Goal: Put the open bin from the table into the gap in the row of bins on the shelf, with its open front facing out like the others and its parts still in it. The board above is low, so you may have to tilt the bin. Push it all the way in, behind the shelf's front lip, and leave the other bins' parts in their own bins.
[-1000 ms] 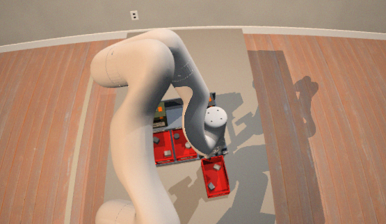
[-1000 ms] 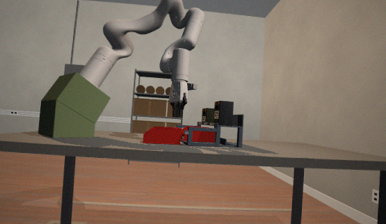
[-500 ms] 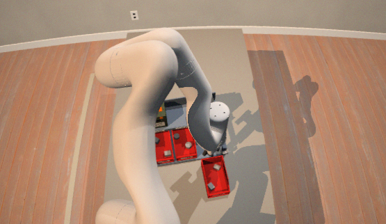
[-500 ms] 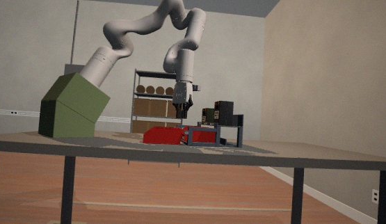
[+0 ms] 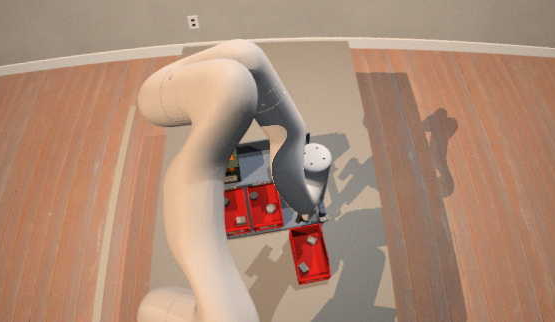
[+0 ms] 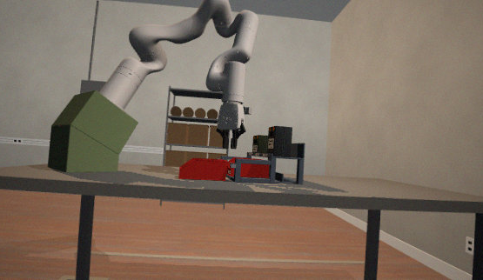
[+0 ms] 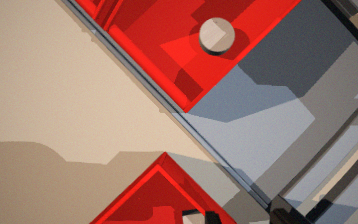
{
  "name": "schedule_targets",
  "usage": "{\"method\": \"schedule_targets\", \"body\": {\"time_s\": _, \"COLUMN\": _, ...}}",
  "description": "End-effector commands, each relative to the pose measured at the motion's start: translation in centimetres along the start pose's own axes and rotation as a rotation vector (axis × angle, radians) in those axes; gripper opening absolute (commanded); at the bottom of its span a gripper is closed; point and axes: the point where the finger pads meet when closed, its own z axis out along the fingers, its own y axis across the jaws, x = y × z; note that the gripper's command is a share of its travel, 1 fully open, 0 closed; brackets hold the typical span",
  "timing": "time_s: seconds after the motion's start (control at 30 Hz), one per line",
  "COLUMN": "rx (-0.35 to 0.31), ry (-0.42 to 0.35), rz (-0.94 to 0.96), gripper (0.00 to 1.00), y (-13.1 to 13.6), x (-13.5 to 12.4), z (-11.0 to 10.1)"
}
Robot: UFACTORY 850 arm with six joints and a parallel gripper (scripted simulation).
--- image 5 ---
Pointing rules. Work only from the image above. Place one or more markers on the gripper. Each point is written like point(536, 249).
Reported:
point(308, 216)

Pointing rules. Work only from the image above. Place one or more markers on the red open-front bin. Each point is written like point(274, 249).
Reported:
point(267, 194)
point(235, 209)
point(312, 256)

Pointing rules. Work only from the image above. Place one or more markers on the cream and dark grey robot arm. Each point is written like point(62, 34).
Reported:
point(221, 97)

